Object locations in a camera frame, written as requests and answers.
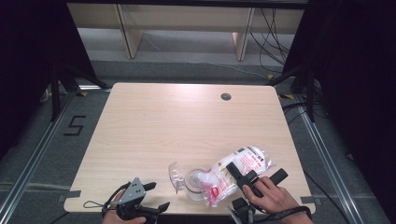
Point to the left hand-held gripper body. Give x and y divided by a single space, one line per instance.
133 193

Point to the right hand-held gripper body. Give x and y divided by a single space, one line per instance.
243 211

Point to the red and white sugar pouch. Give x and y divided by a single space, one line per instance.
218 178

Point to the clear glass jar with lid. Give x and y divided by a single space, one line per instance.
193 182

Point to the person's left hand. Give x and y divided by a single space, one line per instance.
124 221

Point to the person's right hand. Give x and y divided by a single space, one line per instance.
274 197

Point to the grey tape strip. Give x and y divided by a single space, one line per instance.
308 199
70 195

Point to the black metal stand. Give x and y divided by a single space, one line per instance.
55 93
309 93

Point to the black curtain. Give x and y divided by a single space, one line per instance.
28 62
358 77

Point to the aluminium floor rail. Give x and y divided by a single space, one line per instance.
34 155
327 161

